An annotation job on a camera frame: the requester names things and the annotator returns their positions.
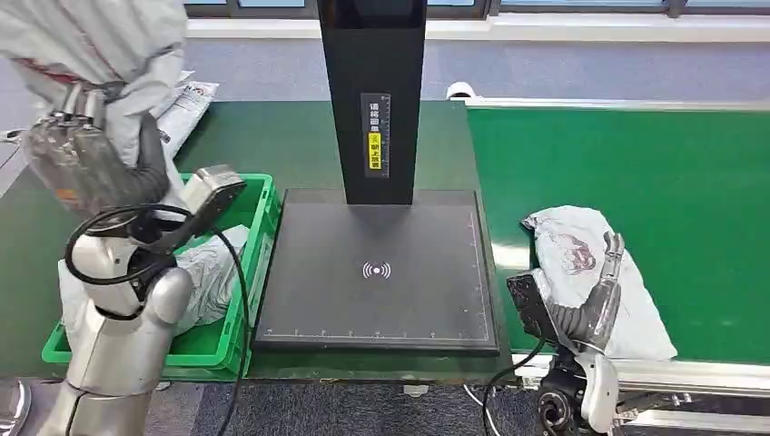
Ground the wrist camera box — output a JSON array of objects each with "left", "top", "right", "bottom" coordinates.
[
  {"left": 507, "top": 273, "right": 562, "bottom": 349},
  {"left": 150, "top": 165, "right": 248, "bottom": 249}
]

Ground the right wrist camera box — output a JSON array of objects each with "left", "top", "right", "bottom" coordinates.
[{"left": 507, "top": 273, "right": 562, "bottom": 349}]

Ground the white parcel with grey print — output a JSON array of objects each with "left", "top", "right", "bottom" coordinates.
[{"left": 56, "top": 223, "right": 251, "bottom": 349}]

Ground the green plastic crate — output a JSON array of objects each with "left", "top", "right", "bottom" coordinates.
[{"left": 40, "top": 173, "right": 282, "bottom": 383}]

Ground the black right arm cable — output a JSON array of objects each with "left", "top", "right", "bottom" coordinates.
[{"left": 482, "top": 336, "right": 547, "bottom": 436}]

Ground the looped black left arm cable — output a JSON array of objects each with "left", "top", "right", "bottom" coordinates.
[{"left": 63, "top": 204, "right": 200, "bottom": 288}]

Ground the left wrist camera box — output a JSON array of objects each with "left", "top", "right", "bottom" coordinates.
[{"left": 150, "top": 165, "right": 248, "bottom": 249}]

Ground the aluminium conveyor frame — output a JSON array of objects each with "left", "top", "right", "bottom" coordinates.
[{"left": 448, "top": 95, "right": 770, "bottom": 436}]

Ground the long black left arm cable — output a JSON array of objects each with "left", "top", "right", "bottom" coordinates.
[{"left": 210, "top": 227, "right": 252, "bottom": 436}]

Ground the chrome metal leg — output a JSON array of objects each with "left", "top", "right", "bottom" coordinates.
[{"left": 0, "top": 379, "right": 33, "bottom": 436}]

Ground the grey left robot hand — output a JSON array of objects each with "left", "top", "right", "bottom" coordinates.
[{"left": 24, "top": 84, "right": 172, "bottom": 220}]

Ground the grey parcel with dragon print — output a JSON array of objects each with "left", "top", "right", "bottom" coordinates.
[{"left": 520, "top": 204, "right": 678, "bottom": 362}]

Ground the black parcel scanner stand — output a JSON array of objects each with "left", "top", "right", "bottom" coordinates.
[{"left": 252, "top": 0, "right": 501, "bottom": 357}]

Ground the white parcel with red print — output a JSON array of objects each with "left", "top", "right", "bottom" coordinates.
[{"left": 0, "top": 70, "right": 195, "bottom": 145}]

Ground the white cable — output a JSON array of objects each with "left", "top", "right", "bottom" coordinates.
[{"left": 463, "top": 384, "right": 501, "bottom": 436}]

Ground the dark green table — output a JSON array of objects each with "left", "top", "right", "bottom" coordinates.
[{"left": 0, "top": 101, "right": 516, "bottom": 386}]

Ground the dark window frame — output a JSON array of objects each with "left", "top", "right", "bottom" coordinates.
[{"left": 183, "top": 0, "right": 770, "bottom": 19}]

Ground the green conveyor belt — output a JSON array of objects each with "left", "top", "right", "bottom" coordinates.
[{"left": 468, "top": 106, "right": 770, "bottom": 367}]

